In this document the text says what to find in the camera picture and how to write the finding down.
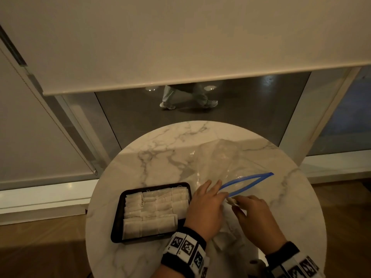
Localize person's right hand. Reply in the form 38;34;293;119
231;195;288;255

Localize person's left hand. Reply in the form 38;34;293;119
185;180;229;242

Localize clear zip bag blue seal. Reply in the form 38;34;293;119
190;138;275;206

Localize person's left forearm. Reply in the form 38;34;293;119
151;264;186;278

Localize white packet lying loose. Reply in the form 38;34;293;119
212;231;237;251

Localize rows of white packets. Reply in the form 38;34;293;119
122;186;190;240

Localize black left wristband with markers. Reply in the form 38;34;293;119
161;227;211;278

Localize black wristband with markers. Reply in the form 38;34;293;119
161;227;211;278
265;242;326;278

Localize black right wristband with markers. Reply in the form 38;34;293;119
265;242;326;278

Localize black rectangular tray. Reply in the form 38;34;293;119
110;182;192;244

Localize white window sill ledge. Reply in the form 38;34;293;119
299;150;371;184
0;179;100;226

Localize wide white roller blind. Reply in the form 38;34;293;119
0;0;371;96

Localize white window frame post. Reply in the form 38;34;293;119
279;66;363;166

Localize slim grey window frame post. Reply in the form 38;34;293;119
0;24;122;171

